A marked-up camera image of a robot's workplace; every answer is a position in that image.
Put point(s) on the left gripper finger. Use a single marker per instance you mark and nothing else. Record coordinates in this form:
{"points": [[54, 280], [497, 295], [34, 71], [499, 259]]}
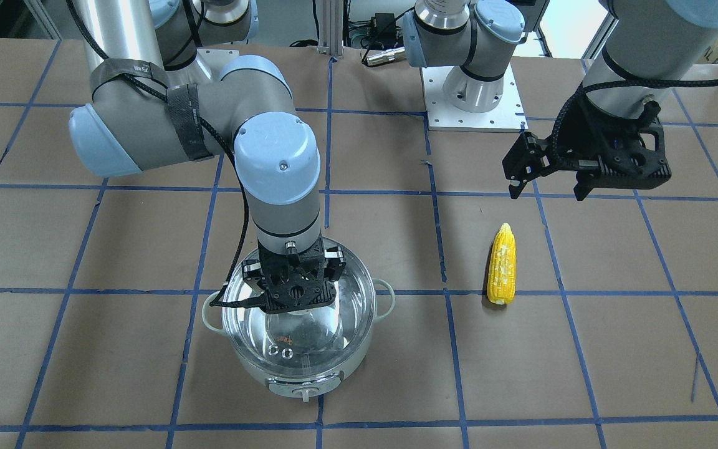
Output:
{"points": [[587, 183], [519, 175]]}

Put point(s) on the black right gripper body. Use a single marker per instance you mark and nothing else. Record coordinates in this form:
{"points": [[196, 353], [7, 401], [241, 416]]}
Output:
{"points": [[250, 272]]}

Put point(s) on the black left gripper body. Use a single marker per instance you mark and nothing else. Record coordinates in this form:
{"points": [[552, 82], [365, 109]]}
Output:
{"points": [[585, 138]]}

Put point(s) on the glass pot lid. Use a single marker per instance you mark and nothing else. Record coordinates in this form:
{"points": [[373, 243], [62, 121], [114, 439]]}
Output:
{"points": [[300, 324]]}

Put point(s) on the yellow corn cob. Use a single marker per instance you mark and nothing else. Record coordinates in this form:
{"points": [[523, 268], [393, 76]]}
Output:
{"points": [[502, 267]]}

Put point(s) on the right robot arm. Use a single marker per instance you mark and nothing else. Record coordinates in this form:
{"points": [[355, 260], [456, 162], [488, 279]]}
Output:
{"points": [[140, 118]]}

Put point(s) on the black power adapter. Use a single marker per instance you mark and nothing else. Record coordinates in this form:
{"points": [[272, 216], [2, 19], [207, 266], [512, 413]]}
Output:
{"points": [[383, 26]]}

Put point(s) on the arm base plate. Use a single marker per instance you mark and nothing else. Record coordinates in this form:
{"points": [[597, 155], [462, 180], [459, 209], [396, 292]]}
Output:
{"points": [[209, 63], [455, 102]]}

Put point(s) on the aluminium frame post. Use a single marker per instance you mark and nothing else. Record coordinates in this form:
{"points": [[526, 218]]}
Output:
{"points": [[330, 24]]}

